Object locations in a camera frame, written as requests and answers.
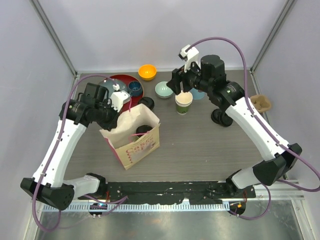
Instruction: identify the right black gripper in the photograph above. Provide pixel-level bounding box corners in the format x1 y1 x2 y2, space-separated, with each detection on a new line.
166 58 212 96

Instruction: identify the pink paper bag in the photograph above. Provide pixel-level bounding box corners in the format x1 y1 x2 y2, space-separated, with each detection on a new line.
99 104 160 170

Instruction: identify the black coffee cup lid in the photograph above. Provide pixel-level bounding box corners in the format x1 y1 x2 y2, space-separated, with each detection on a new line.
138 97 155 110

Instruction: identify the stack of black lids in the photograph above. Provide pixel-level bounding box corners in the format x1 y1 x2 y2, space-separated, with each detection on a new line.
211 108 233 127

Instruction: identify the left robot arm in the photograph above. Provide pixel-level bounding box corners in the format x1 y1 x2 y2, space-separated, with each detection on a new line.
20 83 123 211

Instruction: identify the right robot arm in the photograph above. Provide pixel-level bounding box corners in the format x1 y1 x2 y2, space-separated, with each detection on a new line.
166 53 302 198

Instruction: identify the light green bowl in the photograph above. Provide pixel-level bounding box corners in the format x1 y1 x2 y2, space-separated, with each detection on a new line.
154 81 173 99

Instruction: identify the red round tray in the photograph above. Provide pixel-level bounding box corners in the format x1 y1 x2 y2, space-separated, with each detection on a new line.
111 74 144 112

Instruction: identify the light blue straw holder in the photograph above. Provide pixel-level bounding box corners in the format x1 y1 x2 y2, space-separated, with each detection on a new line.
191 89 205 100

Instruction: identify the orange bowl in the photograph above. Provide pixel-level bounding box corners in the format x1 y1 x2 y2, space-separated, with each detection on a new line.
138 64 157 81

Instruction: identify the large blue-grey plate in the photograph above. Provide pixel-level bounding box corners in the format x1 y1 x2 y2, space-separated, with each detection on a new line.
99 78 128 95

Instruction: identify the dark blue ceramic cup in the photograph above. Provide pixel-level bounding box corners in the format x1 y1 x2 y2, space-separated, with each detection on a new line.
127 81 143 97

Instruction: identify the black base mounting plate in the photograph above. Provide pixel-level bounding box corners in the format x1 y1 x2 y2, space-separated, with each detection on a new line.
90 181 256 205

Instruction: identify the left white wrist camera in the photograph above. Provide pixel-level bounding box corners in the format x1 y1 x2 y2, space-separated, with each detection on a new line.
109 83 131 113

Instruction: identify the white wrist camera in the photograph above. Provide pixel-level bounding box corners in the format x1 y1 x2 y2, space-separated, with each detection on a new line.
109 83 131 113
178 44 200 73

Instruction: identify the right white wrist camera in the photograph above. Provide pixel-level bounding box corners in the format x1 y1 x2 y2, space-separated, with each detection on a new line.
178 44 200 73

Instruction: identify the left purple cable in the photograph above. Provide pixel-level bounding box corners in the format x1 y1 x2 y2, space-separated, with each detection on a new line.
32 74 132 232

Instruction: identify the aluminium front rail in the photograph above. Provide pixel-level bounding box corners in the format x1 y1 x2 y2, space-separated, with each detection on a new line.
31 179 306 213

